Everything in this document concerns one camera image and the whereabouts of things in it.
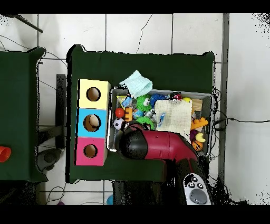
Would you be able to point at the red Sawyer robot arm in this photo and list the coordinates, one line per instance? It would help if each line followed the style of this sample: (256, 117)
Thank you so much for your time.
(164, 145)

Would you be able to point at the dark green table cloth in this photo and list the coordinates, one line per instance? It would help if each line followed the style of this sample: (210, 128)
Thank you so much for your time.
(137, 63)
(16, 105)

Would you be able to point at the small soccer ball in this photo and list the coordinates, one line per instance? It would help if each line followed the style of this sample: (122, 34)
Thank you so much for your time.
(118, 123)

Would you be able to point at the light blue round object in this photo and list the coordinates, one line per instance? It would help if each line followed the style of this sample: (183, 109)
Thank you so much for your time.
(109, 200)

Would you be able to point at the orange cup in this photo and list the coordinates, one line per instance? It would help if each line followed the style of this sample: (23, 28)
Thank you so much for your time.
(4, 153)

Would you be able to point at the orange studded toy brick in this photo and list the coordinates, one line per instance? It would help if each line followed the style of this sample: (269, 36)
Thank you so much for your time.
(128, 114)

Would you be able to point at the orange ball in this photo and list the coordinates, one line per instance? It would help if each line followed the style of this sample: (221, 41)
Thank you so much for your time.
(119, 112)

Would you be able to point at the dark thin rod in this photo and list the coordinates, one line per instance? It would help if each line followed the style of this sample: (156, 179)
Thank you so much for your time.
(27, 23)

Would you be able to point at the cream waffle cloth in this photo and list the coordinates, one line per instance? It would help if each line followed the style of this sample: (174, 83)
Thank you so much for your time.
(177, 116)

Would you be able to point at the orange plastic toy block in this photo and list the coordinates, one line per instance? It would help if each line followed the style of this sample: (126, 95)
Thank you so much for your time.
(199, 123)

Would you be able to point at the shallow clear mesh bin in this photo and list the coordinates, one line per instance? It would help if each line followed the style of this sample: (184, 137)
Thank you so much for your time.
(207, 105)

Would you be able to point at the pale yellow plush toy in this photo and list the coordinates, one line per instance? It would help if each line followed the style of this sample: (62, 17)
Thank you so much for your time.
(200, 137)

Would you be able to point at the small orange basketball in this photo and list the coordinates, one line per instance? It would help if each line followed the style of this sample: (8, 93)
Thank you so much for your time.
(197, 145)

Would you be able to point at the green spiky ball with eyes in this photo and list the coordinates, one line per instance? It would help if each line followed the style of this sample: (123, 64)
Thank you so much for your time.
(141, 102)

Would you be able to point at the mint green waffle cloth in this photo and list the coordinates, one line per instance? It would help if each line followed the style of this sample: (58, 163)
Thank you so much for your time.
(137, 84)

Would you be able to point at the blue spiky rubber ball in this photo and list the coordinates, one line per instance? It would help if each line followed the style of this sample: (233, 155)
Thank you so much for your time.
(157, 97)

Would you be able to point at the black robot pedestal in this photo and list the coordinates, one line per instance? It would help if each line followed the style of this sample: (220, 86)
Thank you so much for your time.
(137, 194)

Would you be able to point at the black upright panel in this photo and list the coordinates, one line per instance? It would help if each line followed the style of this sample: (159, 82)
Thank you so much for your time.
(61, 105)

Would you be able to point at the wooden box with three holes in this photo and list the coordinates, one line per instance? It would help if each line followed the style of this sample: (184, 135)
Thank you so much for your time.
(84, 103)

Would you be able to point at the grey rounded object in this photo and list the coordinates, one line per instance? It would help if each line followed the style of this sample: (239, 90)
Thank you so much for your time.
(49, 157)

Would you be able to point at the crushed black red can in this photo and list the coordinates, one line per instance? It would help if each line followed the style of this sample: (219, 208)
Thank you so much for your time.
(176, 97)

